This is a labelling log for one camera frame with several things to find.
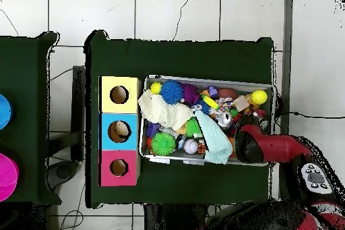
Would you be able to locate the large green spiky ball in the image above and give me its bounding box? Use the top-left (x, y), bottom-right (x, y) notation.
top-left (150, 132), bottom-right (177, 156)

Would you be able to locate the wooden box with three holes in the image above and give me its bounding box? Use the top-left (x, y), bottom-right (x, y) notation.
top-left (98, 75), bottom-right (142, 188)

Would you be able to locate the blue round disc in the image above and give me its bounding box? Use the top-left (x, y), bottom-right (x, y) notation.
top-left (0, 94), bottom-right (13, 130)

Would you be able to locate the brown toy football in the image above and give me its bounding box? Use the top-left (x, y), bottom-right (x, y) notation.
top-left (217, 87), bottom-right (239, 100)

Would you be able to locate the yellow ball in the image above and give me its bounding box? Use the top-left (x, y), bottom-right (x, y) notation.
top-left (251, 90), bottom-right (269, 106)
top-left (150, 82), bottom-right (163, 95)

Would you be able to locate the silver wire mesh bin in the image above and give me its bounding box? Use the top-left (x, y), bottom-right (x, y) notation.
top-left (138, 74), bottom-right (277, 167)

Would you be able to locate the purple spiky rubber ball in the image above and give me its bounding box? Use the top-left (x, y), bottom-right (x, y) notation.
top-left (181, 83), bottom-right (201, 105)

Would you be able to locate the dark green tablecloth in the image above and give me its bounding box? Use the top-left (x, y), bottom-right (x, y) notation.
top-left (0, 31), bottom-right (61, 205)
top-left (84, 30), bottom-right (274, 208)

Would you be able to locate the white baseball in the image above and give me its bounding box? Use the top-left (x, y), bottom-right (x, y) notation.
top-left (183, 138), bottom-right (199, 154)

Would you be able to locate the blue spiky rubber ball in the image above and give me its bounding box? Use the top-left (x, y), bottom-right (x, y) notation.
top-left (159, 80), bottom-right (185, 105)

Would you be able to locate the cream muslin cloth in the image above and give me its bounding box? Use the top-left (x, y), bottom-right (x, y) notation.
top-left (137, 89), bottom-right (193, 132)

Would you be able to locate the magenta round disc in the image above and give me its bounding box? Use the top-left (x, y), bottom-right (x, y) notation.
top-left (0, 152), bottom-right (20, 202)

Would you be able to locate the silver drink can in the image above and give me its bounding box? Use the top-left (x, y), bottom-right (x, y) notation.
top-left (215, 111), bottom-right (234, 130)

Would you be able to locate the black cable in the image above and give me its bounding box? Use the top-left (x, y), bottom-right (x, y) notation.
top-left (280, 110), bottom-right (345, 119)

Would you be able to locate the mint green muslin cloth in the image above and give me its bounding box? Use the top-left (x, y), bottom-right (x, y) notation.
top-left (194, 109), bottom-right (233, 165)

